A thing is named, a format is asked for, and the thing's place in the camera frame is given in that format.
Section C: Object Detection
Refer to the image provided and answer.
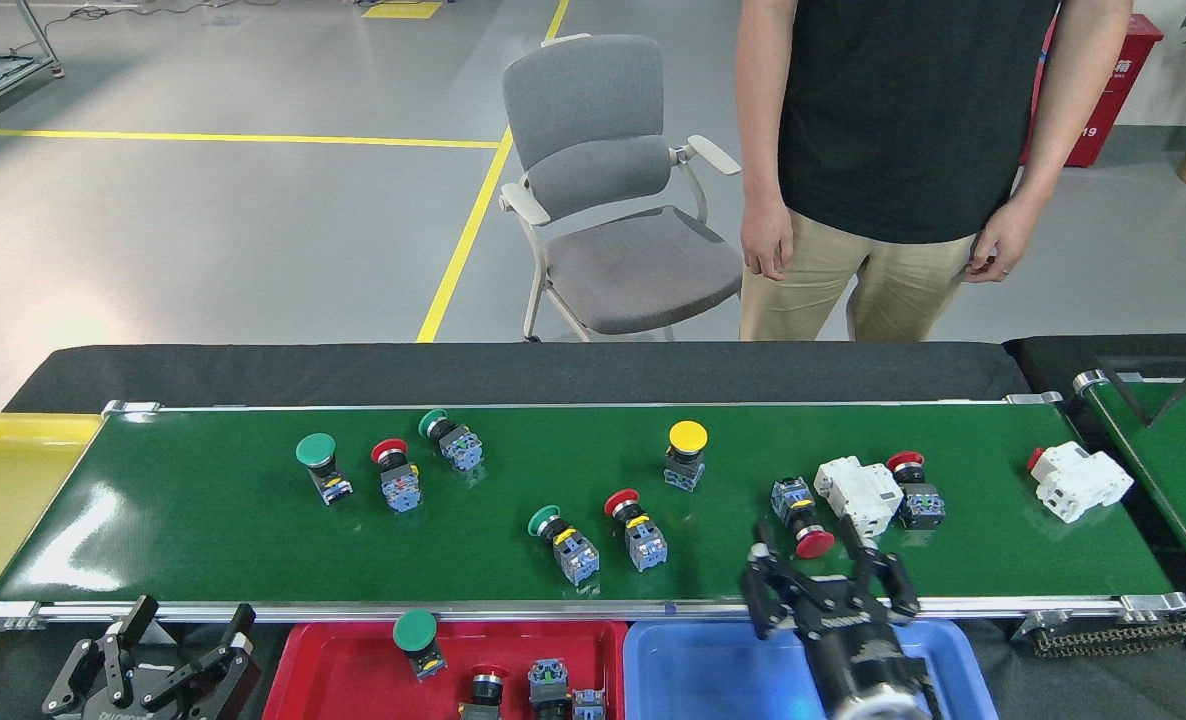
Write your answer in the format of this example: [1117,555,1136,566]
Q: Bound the long green conveyor belt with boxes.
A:
[0,400,1186,636]

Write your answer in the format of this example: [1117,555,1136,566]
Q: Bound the yellow push button switch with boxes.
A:
[528,658,571,720]

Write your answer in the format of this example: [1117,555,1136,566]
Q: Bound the white circuit breaker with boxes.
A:
[814,455,905,539]
[1028,441,1135,524]

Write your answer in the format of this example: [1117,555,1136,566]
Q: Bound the yellow plastic tray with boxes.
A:
[0,413,104,663]

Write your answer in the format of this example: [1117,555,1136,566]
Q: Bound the yellow mushroom push button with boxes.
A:
[664,420,709,493]

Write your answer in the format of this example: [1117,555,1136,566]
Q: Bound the red mushroom push button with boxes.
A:
[771,477,836,560]

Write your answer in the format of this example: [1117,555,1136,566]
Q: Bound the person's left hand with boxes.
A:
[963,195,1041,284]

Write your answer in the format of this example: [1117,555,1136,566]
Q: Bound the green push button switch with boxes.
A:
[528,505,601,587]
[418,409,484,473]

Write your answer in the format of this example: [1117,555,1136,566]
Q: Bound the person's right hand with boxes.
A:
[740,195,796,281]

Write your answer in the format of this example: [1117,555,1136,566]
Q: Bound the person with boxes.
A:
[735,0,1134,343]

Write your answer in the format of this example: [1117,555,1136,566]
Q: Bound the red fire extinguisher box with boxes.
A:
[1018,12,1164,169]

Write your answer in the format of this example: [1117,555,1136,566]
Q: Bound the red plastic tray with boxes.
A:
[263,620,629,720]

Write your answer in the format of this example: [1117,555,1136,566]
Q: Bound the grey office chair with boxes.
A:
[499,33,746,343]

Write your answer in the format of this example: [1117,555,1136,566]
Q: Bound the green mushroom push button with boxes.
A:
[393,610,449,683]
[295,433,354,506]

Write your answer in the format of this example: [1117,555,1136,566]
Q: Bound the conveyor drive chain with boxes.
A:
[1033,618,1186,659]

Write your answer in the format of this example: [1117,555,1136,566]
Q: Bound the blue plastic tray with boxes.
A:
[623,618,999,720]

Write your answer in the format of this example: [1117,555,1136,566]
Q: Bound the metal rack on wheels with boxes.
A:
[0,0,64,141]

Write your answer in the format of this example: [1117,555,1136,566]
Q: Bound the short green feeder conveyor belt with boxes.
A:
[1073,370,1186,609]

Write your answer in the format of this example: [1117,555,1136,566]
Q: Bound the black floor cable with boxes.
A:
[53,0,254,23]

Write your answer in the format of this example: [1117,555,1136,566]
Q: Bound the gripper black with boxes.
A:
[41,595,264,720]
[740,515,934,716]

